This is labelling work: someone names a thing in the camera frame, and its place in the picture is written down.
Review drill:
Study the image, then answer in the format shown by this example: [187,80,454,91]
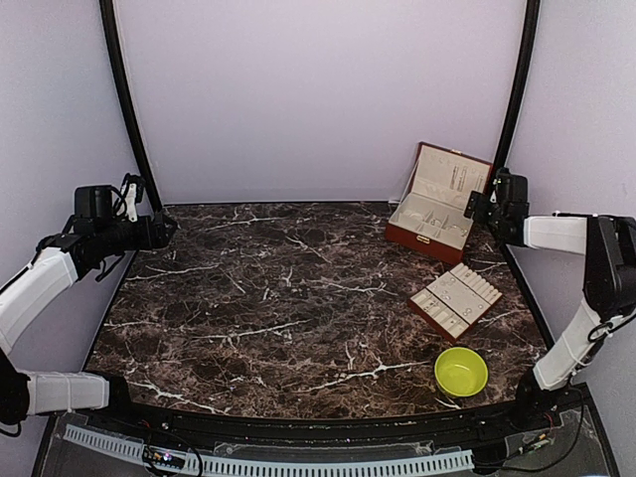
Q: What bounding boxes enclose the red jewelry tray insert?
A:
[407,263,502,343]

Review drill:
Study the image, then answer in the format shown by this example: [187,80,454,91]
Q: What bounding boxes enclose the white slotted cable duct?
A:
[63,424,474,477]

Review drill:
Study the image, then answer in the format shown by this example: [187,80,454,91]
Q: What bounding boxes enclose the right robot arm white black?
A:
[464,168,635,431]

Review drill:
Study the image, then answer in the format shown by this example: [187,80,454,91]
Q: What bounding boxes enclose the right black frame post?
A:
[493,0,541,170]

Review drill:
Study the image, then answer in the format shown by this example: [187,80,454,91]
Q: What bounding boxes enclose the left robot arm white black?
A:
[1,174,178,437]

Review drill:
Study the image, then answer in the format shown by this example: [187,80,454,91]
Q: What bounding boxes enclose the lime green bowl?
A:
[434,347,489,398]

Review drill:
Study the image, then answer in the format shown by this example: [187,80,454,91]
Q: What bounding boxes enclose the left black frame post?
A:
[98,0,163,212]

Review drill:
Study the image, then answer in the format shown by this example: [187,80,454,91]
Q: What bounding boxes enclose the red jewelry box open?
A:
[385,142,492,265]

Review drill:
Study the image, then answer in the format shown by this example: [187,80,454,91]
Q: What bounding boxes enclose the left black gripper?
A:
[95,213,177,256]

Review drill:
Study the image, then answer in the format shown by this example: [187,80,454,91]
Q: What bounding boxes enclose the black frame post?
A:
[98,0,163,212]
[493,0,541,170]

